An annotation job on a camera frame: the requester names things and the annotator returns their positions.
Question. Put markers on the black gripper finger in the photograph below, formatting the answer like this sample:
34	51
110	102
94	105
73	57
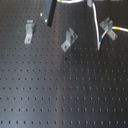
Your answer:
48	11

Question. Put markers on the left grey metal cable clip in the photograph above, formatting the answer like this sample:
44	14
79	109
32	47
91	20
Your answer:
29	31

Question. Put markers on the grey metal cable clip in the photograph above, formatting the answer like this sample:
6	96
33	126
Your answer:
106	25
29	31
71	37

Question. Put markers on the middle grey metal cable clip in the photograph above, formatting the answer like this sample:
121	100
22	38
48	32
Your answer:
71	37

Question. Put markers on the grey cable anchor block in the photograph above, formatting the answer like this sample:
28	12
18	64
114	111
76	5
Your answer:
90	2

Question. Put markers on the right grey metal cable clip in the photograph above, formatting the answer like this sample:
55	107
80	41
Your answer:
106	25

